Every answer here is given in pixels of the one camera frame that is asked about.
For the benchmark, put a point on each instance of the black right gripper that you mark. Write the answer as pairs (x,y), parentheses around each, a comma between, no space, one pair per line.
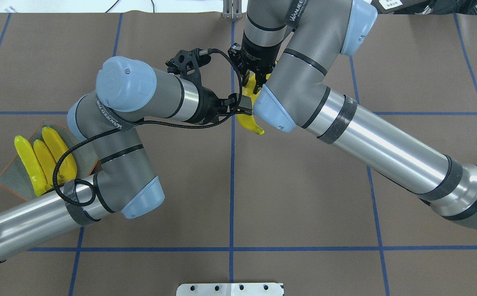
(258,58)

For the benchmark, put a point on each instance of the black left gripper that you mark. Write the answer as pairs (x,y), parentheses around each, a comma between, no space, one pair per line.
(208,107)

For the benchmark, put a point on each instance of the yellow banana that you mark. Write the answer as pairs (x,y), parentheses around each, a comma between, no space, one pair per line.
(246,121)
(68,169)
(31,163)
(46,161)

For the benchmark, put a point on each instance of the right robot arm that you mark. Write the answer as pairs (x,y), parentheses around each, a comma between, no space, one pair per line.
(290,45)

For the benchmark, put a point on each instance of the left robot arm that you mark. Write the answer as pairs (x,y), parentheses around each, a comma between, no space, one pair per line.
(129,93)

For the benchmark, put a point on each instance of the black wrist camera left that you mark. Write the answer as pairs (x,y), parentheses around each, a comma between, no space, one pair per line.
(186,64)

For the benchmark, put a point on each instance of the aluminium frame post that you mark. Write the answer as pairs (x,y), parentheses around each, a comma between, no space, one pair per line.
(232,9)

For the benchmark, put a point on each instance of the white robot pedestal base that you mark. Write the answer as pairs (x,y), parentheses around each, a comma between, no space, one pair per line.
(231,289)

